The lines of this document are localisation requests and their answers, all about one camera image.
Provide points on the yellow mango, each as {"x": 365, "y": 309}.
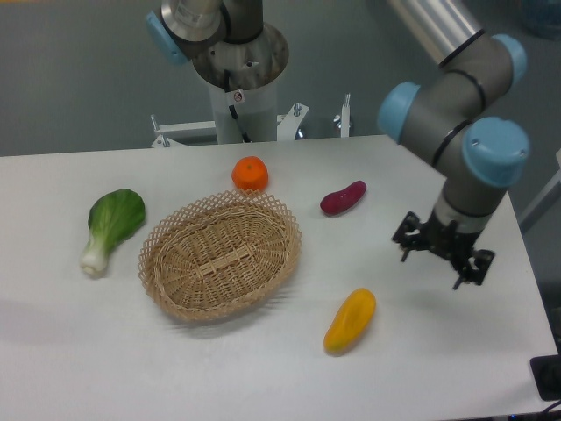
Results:
{"x": 350, "y": 322}

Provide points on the purple sweet potato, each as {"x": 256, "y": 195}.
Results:
{"x": 339, "y": 202}

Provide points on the green bok choy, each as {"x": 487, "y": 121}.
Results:
{"x": 113, "y": 219}

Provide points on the white metal base frame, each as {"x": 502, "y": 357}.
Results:
{"x": 288, "y": 128}

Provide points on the black device at table corner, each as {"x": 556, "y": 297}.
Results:
{"x": 546, "y": 373}

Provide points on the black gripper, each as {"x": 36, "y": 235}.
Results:
{"x": 447, "y": 242}

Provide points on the woven wicker basket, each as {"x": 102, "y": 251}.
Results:
{"x": 220, "y": 255}

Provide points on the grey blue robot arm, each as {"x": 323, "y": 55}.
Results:
{"x": 240, "y": 57}

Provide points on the orange tangerine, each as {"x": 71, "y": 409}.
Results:
{"x": 250, "y": 173}

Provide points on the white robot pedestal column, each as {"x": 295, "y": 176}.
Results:
{"x": 245, "y": 115}

